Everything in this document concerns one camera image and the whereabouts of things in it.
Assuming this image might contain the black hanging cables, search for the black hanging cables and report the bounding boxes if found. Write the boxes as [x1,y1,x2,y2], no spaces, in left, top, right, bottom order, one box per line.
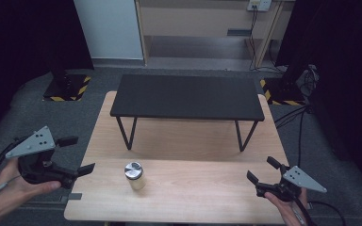
[248,5,286,73]

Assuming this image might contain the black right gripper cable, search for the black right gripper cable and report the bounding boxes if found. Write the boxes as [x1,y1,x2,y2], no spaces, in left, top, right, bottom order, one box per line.
[291,198,347,226]

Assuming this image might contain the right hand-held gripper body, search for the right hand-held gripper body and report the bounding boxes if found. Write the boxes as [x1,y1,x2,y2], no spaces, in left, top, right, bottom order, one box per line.
[255,164,328,202]

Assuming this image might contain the silver metal can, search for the silver metal can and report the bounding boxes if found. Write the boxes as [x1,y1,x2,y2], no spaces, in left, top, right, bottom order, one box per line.
[123,161,147,191]

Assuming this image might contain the tangled cable bundle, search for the tangled cable bundle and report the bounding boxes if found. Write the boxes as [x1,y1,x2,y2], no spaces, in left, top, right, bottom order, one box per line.
[295,63,321,97]

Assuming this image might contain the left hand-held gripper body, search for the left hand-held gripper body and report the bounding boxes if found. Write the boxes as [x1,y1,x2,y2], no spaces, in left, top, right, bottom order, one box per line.
[5,125,78,190]

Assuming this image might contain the dark curtain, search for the dark curtain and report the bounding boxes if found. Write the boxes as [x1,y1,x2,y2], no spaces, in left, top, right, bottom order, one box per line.
[0,0,94,145]
[275,0,362,199]

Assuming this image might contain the person's left hand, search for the person's left hand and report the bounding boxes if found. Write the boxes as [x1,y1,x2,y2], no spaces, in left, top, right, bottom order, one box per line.
[0,157,62,205]

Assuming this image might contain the black floor cables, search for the black floor cables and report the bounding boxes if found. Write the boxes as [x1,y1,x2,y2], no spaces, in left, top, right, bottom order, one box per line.
[273,104,314,168]

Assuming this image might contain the white wall socket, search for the white wall socket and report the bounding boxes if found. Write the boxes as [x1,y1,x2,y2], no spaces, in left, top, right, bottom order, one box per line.
[247,0,273,13]

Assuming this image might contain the black metal desktop shelf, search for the black metal desktop shelf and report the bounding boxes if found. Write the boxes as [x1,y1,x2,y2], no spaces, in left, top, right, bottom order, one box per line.
[109,73,266,153]

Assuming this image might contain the white panel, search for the white panel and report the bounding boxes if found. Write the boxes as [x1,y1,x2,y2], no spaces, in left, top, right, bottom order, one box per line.
[73,0,144,61]

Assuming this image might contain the person's right hand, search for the person's right hand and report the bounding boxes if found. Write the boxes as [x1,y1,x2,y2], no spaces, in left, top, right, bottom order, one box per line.
[263,187,309,226]

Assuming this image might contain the wooden shelf frame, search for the wooden shelf frame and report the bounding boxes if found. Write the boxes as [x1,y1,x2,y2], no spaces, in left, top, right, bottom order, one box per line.
[134,0,296,70]

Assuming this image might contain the grey table edge bracket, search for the grey table edge bracket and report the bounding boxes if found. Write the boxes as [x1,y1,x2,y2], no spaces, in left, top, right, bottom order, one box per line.
[58,192,84,202]

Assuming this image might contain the hazard striped stand base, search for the hazard striped stand base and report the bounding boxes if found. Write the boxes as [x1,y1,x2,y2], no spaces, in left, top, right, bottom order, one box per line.
[259,77,306,106]
[42,73,92,103]

